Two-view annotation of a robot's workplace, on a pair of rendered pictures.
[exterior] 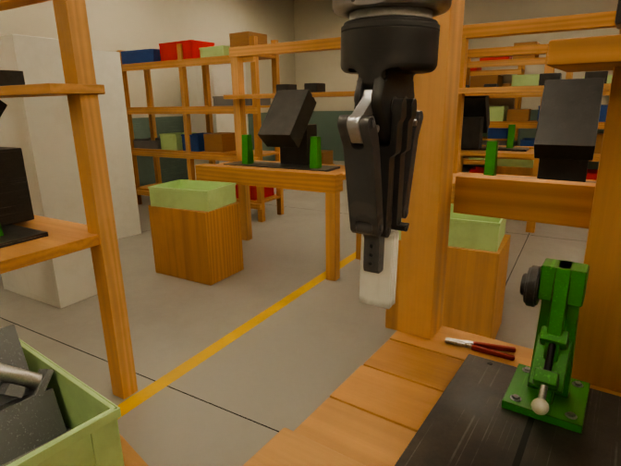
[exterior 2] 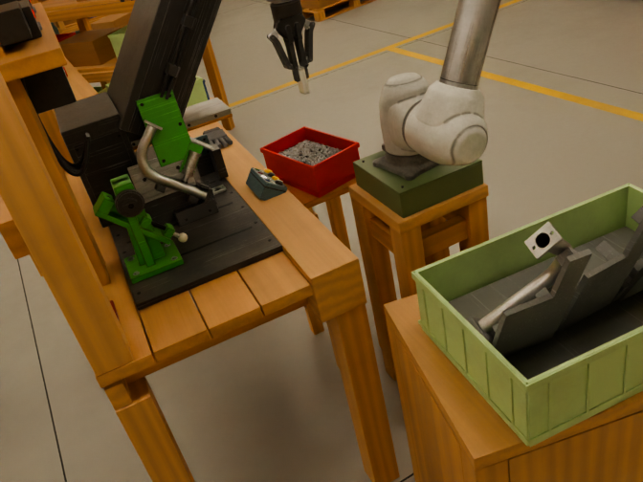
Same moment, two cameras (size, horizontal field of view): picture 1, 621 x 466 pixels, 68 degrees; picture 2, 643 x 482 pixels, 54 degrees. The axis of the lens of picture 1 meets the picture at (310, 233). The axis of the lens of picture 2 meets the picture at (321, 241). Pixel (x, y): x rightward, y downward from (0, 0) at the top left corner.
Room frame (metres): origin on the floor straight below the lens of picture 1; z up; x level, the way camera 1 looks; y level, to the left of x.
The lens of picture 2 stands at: (1.69, 0.88, 1.81)
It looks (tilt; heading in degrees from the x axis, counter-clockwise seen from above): 32 degrees down; 217
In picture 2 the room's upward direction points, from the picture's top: 13 degrees counter-clockwise
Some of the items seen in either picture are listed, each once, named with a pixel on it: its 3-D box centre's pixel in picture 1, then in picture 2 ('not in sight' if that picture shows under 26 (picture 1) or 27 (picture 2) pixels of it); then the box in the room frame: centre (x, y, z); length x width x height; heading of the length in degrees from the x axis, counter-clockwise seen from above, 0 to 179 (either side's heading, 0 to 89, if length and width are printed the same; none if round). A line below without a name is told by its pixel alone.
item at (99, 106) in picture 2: not in sight; (104, 158); (0.48, -0.85, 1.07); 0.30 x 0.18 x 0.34; 55
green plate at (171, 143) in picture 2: not in sight; (164, 125); (0.42, -0.59, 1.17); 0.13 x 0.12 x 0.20; 55
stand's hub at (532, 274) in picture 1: (530, 285); (129, 204); (0.78, -0.40, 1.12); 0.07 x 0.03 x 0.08; 145
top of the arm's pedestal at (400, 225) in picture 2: not in sight; (415, 190); (0.10, 0.08, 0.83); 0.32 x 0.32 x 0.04; 56
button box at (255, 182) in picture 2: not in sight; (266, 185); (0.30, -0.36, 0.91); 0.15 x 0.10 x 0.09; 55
